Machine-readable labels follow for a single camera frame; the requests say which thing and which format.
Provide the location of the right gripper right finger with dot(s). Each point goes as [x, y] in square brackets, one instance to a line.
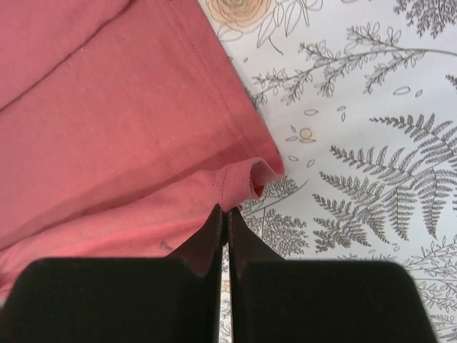
[279, 300]

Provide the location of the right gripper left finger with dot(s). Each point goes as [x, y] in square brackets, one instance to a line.
[171, 299]

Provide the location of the salmon pink polo shirt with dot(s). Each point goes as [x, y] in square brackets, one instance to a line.
[123, 123]

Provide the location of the floral patterned table mat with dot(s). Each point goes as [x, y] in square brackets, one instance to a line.
[360, 98]

